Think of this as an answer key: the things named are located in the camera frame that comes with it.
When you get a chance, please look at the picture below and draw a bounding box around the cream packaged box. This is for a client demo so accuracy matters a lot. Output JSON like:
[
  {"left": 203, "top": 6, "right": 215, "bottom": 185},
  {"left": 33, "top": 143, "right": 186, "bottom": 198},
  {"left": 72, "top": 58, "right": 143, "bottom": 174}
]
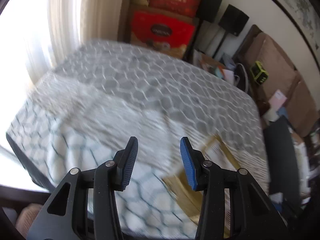
[{"left": 162, "top": 134, "right": 242, "bottom": 238}]

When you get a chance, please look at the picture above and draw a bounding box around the grey patterned fleece blanket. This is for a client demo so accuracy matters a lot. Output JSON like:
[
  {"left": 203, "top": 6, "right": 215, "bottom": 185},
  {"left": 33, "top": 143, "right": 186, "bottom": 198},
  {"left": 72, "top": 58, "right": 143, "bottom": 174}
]
[{"left": 7, "top": 40, "right": 270, "bottom": 238}]

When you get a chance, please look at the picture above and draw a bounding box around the pink booklet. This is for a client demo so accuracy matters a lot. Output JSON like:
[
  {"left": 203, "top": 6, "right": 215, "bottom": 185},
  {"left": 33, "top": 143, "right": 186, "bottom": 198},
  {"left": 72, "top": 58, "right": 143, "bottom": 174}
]
[{"left": 268, "top": 89, "right": 287, "bottom": 112}]

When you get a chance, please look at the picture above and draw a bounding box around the green portable speaker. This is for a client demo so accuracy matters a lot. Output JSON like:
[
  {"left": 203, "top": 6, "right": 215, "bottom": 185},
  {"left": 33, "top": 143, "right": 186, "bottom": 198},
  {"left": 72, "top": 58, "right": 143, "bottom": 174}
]
[{"left": 250, "top": 61, "right": 269, "bottom": 86}]

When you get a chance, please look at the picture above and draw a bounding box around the brown fabric sofa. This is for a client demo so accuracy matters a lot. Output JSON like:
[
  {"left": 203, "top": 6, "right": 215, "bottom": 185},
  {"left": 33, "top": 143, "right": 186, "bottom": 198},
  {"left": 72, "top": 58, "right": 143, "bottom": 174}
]
[{"left": 233, "top": 24, "right": 319, "bottom": 137}]

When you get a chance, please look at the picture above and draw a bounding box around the red chocolate gift box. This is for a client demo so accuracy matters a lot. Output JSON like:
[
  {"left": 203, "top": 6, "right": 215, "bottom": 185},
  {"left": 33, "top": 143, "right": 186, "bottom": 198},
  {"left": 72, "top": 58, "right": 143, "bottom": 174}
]
[{"left": 130, "top": 11, "right": 195, "bottom": 59}]

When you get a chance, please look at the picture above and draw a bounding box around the right black speaker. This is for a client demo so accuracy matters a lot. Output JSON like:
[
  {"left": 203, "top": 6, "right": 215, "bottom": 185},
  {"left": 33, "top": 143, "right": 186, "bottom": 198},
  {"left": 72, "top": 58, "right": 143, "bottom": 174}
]
[{"left": 218, "top": 4, "right": 249, "bottom": 36}]

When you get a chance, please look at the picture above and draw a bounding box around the black speaker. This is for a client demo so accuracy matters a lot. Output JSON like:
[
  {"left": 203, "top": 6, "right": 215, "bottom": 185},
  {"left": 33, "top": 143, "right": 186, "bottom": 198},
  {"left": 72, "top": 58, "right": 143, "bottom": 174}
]
[
  {"left": 196, "top": 0, "right": 222, "bottom": 23},
  {"left": 218, "top": 4, "right": 249, "bottom": 36}
]

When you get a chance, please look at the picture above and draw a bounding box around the cream curtain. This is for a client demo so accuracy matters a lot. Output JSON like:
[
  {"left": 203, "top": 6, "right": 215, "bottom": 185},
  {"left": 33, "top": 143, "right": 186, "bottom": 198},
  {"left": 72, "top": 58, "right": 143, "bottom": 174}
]
[{"left": 49, "top": 0, "right": 123, "bottom": 64}]

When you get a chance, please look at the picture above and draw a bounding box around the left black speaker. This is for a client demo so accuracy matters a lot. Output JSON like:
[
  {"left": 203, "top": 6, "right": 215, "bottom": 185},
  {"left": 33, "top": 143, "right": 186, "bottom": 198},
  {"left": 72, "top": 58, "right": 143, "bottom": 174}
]
[{"left": 196, "top": 0, "right": 222, "bottom": 23}]

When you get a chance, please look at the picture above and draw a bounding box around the framed bird painting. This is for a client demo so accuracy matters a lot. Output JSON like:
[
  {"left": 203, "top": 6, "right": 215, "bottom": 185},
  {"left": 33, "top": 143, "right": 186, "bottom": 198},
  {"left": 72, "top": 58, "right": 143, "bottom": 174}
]
[{"left": 272, "top": 0, "right": 319, "bottom": 66}]

